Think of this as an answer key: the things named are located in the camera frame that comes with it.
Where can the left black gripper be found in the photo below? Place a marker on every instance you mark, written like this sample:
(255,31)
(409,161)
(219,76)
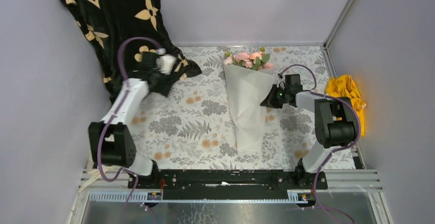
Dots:
(164,88)

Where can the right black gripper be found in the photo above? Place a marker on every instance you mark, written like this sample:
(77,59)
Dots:
(270,101)

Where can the white translucent wrapping paper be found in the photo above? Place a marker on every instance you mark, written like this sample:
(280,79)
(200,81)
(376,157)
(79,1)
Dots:
(246,89)

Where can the pink fake flower bouquet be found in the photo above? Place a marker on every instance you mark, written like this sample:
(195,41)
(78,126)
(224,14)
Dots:
(256,61)

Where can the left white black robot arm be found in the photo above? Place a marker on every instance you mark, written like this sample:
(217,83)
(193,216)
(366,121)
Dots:
(110,138)

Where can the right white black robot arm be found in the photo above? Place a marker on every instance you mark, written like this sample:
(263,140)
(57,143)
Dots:
(336,125)

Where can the black blanket with cream flowers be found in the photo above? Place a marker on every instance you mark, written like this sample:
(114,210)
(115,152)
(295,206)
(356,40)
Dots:
(106,24)

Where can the floral patterned table mat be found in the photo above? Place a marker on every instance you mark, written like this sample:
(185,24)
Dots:
(192,127)

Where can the yellow cloth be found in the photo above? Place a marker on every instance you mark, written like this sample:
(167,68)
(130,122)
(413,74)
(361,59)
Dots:
(345,86)

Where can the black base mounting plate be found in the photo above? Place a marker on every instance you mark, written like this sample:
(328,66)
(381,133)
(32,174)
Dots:
(228,184)

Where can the cream printed ribbon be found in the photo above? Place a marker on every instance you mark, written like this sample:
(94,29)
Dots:
(95,175)

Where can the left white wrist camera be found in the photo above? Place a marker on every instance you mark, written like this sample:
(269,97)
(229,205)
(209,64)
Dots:
(164,62)

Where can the aluminium frame rail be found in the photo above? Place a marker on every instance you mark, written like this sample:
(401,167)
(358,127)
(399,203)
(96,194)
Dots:
(362,181)

